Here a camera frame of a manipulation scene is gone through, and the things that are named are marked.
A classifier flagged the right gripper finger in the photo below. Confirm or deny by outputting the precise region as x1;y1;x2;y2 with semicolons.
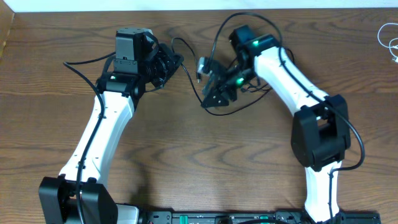
202;73;218;95
201;88;229;108

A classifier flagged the white USB cable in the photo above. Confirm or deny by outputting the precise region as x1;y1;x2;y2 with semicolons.
377;22;398;64

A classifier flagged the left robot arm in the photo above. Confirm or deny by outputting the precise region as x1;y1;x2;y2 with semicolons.
39;27;183;223

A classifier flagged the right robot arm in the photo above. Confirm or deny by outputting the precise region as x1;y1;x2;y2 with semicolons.
197;26;351;223

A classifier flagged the cardboard panel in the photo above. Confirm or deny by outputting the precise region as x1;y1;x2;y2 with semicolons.
0;0;15;57

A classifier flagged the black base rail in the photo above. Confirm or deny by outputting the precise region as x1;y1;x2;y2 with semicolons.
137;210;382;224

